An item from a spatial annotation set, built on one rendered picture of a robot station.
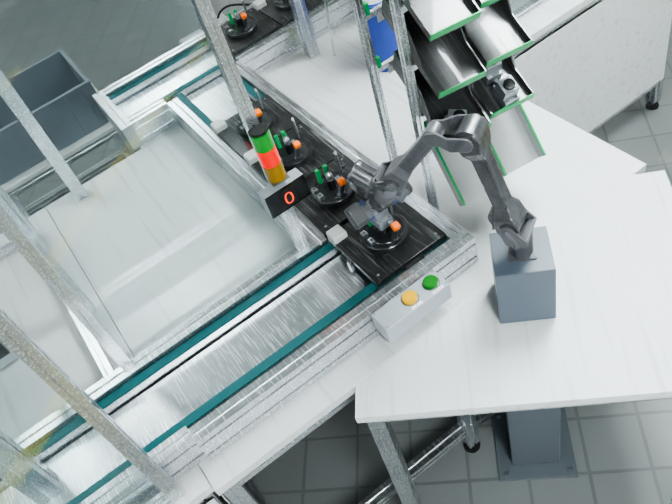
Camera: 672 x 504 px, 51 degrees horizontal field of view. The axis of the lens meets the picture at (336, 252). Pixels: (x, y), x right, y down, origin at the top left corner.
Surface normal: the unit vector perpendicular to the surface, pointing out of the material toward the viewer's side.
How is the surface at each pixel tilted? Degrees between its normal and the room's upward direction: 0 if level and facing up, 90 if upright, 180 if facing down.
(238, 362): 0
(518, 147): 45
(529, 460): 90
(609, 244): 0
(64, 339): 0
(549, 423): 90
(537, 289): 90
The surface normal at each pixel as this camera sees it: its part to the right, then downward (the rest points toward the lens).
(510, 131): 0.12, -0.02
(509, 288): -0.04, 0.76
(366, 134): -0.23, -0.64
